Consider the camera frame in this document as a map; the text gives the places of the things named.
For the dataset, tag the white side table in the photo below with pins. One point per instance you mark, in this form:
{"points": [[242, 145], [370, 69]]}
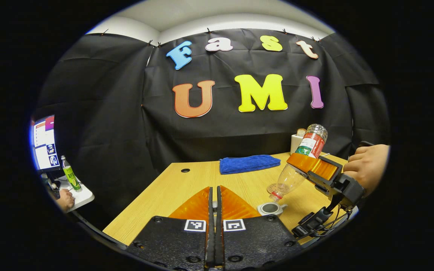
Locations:
{"points": [[83, 195]]}

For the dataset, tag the round wooden coaster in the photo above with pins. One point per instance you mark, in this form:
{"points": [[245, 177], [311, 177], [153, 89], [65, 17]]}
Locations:
{"points": [[271, 187]]}

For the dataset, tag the computer monitor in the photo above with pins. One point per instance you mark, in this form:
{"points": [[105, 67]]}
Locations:
{"points": [[45, 145]]}

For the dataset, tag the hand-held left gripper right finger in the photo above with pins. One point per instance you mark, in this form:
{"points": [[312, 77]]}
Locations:
{"points": [[254, 241]]}

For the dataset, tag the green drink bottle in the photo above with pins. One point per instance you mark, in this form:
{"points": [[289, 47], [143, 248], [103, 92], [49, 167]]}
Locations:
{"points": [[71, 175]]}

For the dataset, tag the clear plastic water bottle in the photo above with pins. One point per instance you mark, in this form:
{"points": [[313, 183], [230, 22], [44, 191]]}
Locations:
{"points": [[311, 145]]}

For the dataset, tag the white toaster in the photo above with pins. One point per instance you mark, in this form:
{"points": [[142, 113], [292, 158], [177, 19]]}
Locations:
{"points": [[295, 145]]}

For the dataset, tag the black backdrop cloth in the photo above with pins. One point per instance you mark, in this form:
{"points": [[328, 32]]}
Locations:
{"points": [[107, 113]]}

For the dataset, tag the bread slice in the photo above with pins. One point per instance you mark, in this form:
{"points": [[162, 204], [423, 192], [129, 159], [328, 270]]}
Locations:
{"points": [[301, 132]]}

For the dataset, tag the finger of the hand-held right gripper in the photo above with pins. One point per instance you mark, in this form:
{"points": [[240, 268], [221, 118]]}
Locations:
{"points": [[307, 165]]}

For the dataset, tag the blue towel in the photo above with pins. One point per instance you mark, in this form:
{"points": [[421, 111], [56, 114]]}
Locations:
{"points": [[249, 163]]}

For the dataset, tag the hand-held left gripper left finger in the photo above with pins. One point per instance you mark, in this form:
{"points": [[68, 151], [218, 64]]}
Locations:
{"points": [[171, 241]]}

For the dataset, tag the white teacup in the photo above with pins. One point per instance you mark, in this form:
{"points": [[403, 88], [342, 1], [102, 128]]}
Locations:
{"points": [[271, 209]]}

